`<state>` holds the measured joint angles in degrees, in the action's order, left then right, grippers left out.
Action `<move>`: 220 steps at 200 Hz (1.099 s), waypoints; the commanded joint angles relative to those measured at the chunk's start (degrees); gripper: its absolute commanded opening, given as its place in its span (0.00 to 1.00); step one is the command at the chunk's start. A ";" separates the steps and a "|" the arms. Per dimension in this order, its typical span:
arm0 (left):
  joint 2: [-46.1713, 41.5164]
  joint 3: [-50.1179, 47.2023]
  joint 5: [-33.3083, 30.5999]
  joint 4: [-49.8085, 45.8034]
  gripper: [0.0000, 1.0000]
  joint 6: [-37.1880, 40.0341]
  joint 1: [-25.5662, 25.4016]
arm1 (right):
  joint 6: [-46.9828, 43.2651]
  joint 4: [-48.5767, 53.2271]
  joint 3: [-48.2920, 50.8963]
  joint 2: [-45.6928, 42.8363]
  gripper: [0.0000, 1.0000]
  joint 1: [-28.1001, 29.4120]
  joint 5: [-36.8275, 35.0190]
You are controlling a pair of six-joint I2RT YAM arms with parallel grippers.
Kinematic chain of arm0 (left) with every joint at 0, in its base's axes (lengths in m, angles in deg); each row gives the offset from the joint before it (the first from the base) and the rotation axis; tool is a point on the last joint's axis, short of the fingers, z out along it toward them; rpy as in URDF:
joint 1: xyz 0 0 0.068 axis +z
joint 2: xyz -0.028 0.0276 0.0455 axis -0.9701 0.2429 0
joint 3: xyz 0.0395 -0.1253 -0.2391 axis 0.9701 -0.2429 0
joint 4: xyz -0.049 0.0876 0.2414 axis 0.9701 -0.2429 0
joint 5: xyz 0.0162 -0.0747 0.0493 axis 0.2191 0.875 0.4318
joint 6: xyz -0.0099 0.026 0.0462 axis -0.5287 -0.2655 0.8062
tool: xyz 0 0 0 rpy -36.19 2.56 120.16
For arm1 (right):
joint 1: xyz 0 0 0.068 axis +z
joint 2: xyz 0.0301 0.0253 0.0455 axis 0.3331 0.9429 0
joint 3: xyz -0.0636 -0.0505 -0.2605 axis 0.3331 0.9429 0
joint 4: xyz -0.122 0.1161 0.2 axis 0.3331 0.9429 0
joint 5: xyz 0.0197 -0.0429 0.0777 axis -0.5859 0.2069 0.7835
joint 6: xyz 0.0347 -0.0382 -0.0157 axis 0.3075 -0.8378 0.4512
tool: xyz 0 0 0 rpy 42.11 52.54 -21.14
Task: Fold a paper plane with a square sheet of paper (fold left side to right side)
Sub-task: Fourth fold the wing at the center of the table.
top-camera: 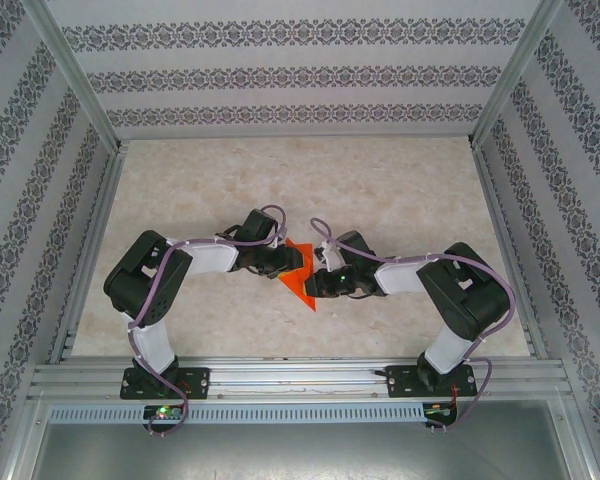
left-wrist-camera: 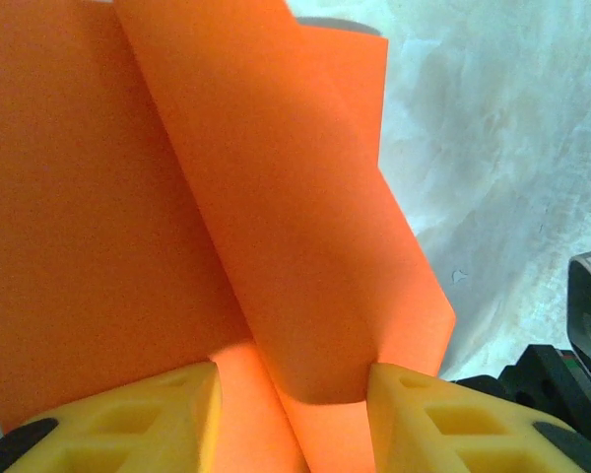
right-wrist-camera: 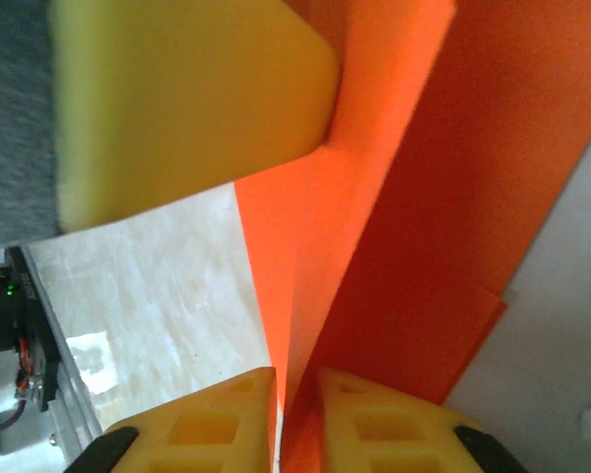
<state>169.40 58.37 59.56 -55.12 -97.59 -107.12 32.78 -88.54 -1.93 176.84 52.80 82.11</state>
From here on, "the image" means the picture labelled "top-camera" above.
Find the orange paper sheet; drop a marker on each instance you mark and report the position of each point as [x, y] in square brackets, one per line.
[292, 285]

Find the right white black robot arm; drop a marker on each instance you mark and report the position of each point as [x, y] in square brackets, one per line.
[455, 300]

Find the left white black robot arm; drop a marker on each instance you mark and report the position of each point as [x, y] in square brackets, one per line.
[130, 285]

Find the grey sheet metal tray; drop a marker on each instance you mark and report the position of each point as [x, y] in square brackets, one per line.
[300, 455]

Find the right controller board with LEDs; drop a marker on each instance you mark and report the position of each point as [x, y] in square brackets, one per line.
[437, 412]

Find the controller board with leds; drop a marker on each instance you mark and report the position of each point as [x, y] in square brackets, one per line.
[437, 412]
[162, 412]

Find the left controller board with LEDs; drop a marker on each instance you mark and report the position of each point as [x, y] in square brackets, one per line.
[162, 412]

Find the aluminium mounting rail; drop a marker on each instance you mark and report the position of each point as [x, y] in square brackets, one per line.
[300, 375]

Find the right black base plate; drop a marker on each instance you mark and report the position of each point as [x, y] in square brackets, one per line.
[400, 382]

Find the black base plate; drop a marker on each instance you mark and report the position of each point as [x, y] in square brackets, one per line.
[400, 382]
[197, 382]

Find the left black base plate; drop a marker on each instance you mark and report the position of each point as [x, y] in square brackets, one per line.
[197, 382]

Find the aluminium side rail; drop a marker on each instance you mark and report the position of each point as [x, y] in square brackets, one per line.
[87, 250]
[509, 250]

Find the aluminium corner post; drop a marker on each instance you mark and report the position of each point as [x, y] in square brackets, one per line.
[76, 75]
[512, 75]

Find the aluminium frame bar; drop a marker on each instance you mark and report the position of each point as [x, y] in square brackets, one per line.
[26, 440]
[575, 440]

